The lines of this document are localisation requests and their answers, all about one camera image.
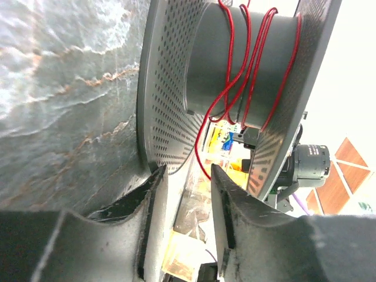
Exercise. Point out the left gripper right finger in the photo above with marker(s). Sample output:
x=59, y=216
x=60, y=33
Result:
x=256, y=242

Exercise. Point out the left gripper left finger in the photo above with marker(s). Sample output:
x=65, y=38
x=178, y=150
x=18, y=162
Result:
x=121, y=242

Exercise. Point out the dark grey cable spool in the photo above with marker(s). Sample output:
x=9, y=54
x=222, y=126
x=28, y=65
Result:
x=204, y=60

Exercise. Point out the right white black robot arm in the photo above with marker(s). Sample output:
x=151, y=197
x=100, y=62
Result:
x=305, y=166

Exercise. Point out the white wire shelf rack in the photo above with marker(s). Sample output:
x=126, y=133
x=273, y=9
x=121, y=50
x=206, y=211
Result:
x=349, y=187

